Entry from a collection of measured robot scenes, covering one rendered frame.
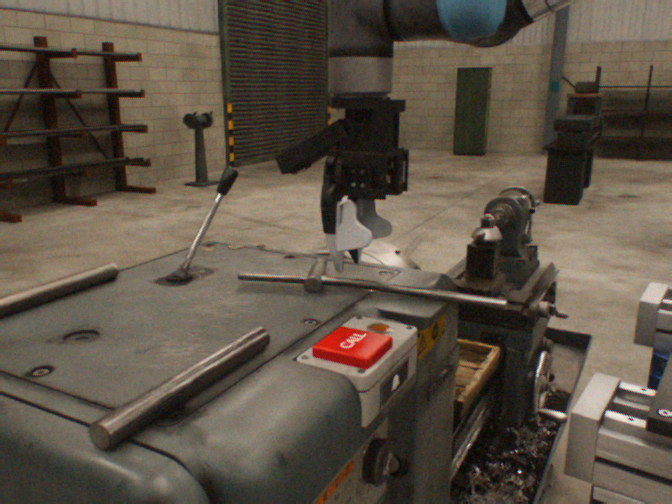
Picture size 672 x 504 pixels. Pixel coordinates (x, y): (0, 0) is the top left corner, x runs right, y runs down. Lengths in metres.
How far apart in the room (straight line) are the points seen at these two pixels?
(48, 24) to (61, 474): 8.74
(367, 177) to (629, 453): 0.45
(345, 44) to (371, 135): 0.10
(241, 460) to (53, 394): 0.19
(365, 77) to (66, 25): 8.69
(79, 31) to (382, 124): 8.82
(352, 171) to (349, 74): 0.11
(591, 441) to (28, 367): 0.64
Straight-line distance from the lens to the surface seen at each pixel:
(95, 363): 0.62
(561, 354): 2.45
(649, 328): 1.29
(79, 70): 9.37
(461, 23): 0.66
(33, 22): 9.00
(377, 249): 1.06
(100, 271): 0.84
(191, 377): 0.52
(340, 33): 0.71
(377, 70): 0.71
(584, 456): 0.85
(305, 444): 0.49
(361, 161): 0.70
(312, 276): 0.75
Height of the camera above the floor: 1.50
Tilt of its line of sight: 16 degrees down
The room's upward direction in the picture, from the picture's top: straight up
